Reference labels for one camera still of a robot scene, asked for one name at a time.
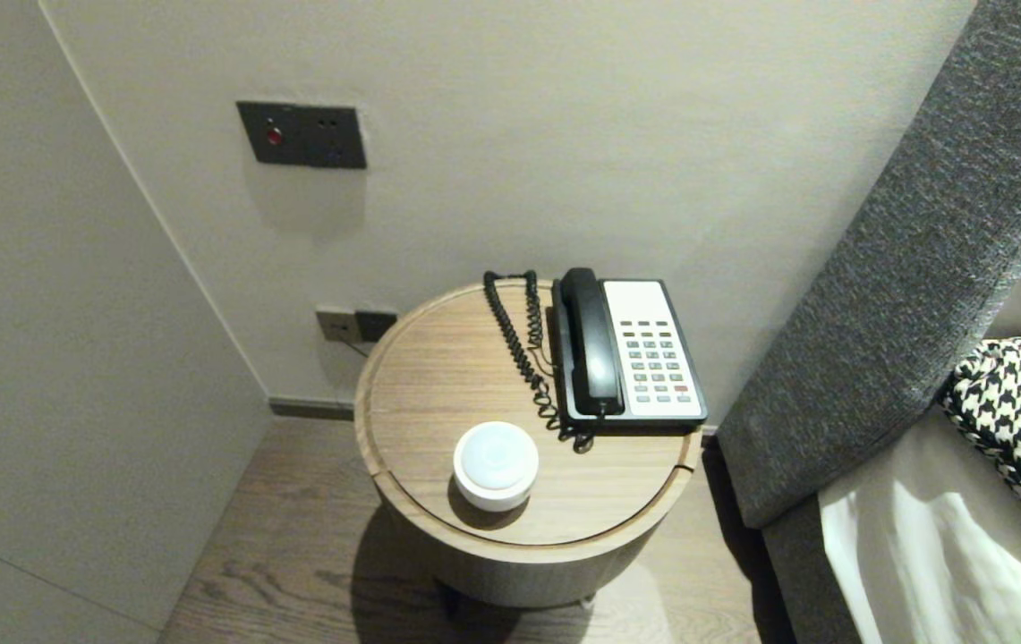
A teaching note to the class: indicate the grey fabric bed frame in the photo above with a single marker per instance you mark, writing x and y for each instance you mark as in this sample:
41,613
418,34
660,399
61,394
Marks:
801,581

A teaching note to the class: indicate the dark wall switch panel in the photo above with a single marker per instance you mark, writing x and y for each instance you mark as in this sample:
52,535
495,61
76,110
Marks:
304,136

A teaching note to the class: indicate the grey wall baseboard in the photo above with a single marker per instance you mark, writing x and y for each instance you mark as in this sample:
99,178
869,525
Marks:
309,409

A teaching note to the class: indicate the wall power outlet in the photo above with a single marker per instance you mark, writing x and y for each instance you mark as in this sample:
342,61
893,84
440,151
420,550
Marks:
334,325

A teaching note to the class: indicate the black telephone handset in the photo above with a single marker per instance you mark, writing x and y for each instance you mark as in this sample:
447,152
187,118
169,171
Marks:
595,349

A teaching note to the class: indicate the thin grey telephone line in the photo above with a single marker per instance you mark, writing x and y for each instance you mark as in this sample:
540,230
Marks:
356,346

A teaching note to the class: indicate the grey fabric headboard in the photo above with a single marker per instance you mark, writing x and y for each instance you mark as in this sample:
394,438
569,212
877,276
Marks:
904,268

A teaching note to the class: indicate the black and white telephone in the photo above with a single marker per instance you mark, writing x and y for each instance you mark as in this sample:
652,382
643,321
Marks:
658,358

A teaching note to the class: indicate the white bed sheet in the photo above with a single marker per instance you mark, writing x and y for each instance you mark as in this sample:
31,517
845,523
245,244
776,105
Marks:
940,555

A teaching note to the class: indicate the round wooden side table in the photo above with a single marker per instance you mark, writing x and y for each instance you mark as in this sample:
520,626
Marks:
447,376

